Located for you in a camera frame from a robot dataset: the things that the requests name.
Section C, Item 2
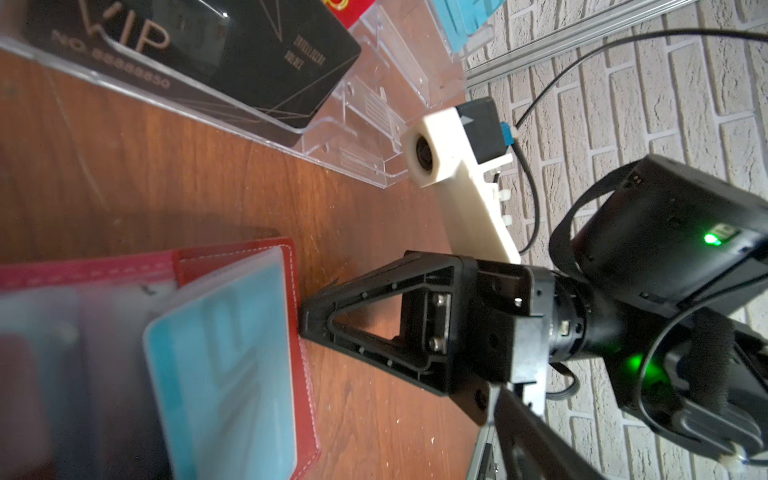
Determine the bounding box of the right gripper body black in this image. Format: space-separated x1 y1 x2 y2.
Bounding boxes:
413 254 606 418

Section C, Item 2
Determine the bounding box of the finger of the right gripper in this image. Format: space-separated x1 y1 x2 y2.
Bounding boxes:
299 252 462 396

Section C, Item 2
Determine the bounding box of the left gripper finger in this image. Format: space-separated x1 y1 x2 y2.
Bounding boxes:
494 388 602 479

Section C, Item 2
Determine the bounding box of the clear acrylic card display stand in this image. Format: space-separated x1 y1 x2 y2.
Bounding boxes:
1 1 464 187

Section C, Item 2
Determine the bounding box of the red leather card wallet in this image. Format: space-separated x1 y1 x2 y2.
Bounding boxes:
1 238 319 479

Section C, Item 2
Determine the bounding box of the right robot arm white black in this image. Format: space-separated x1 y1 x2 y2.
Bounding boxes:
299 155 767 479

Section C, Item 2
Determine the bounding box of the teal VIP card in stand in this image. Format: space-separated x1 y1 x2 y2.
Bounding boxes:
431 0 506 57

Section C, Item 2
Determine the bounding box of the black VIP card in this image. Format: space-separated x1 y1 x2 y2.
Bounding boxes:
22 1 361 129

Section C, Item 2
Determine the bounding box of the red VIP card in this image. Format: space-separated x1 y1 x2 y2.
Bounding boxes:
322 0 375 29

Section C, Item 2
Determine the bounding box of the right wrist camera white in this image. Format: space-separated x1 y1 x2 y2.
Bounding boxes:
401 97 521 264

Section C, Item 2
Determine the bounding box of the aluminium corner wall profile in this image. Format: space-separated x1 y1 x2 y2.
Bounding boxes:
466 0 692 89

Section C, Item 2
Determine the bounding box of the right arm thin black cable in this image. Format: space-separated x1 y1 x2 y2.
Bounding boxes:
509 28 768 256

